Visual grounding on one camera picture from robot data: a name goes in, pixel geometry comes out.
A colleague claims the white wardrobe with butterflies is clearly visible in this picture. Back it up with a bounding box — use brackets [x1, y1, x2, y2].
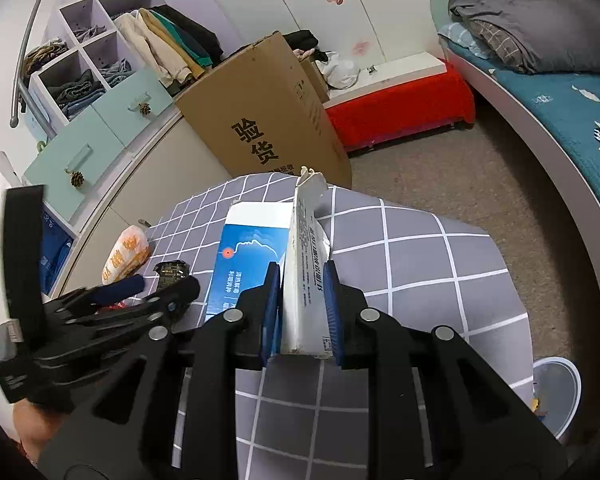
[215, 0, 446, 84]

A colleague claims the folded grey blanket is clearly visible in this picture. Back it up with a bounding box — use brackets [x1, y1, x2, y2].
[449, 0, 600, 75]

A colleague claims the grey checkered table cloth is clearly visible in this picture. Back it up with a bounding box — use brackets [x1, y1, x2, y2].
[149, 174, 550, 479]

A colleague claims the red covered bench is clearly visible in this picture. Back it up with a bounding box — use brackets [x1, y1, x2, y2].
[326, 63, 476, 153]

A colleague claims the hanging clothes bundle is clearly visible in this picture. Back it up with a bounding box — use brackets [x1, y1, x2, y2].
[112, 4, 224, 94]

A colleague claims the white cubby shelf unit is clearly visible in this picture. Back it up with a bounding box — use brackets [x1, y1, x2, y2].
[24, 0, 172, 146]

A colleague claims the blue white flat box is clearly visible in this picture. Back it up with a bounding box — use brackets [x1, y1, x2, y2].
[204, 202, 292, 321]

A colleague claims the long white medicine box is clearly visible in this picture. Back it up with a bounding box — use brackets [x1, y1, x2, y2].
[279, 167, 332, 359]

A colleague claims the light blue trash bin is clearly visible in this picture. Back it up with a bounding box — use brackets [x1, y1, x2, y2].
[532, 356, 582, 440]

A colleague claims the teal quilted bed mattress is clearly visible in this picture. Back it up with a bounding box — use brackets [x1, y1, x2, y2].
[438, 23, 600, 202]

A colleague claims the mint green drawer cabinet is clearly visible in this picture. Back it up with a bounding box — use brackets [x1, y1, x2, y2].
[24, 67, 172, 220]

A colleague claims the large brown cardboard box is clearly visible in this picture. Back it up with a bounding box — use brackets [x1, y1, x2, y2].
[175, 32, 352, 188]

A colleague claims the blue bag under shelf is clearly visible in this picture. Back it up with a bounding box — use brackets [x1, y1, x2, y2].
[40, 210, 73, 296]

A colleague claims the orange white snack bag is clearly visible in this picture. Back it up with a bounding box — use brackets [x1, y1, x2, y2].
[102, 226, 151, 285]

